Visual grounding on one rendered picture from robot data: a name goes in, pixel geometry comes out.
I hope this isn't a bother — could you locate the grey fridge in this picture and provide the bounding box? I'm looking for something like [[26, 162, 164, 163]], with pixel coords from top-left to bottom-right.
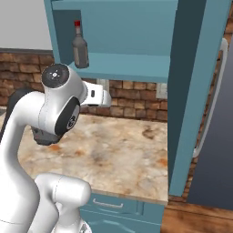
[[186, 29, 233, 212]]

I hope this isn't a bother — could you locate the blue wall cabinet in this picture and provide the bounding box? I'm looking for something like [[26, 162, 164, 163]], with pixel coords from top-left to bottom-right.
[[43, 0, 180, 85]]

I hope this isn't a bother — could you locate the blue drawer front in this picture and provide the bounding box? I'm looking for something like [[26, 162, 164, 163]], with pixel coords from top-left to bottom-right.
[[79, 192, 144, 217]]

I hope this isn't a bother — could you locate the blue base cabinet door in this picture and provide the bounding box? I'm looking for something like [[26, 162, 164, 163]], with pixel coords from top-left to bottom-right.
[[78, 208, 165, 233]]

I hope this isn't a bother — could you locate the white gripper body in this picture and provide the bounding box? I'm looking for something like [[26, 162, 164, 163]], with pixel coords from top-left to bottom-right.
[[97, 87, 113, 108]]

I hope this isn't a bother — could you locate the white wall outlet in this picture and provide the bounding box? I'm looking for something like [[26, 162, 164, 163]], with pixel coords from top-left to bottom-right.
[[156, 83, 168, 100], [96, 78, 110, 93]]

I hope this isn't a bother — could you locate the dark liquor bottle red cap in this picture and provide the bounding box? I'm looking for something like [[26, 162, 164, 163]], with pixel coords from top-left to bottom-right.
[[71, 20, 90, 69]]

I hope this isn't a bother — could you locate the silver drawer handle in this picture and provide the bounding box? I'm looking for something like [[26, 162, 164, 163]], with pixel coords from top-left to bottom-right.
[[92, 198, 125, 210]]

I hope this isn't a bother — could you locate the white fridge handle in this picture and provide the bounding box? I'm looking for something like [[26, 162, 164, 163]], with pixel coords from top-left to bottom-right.
[[192, 37, 229, 159]]

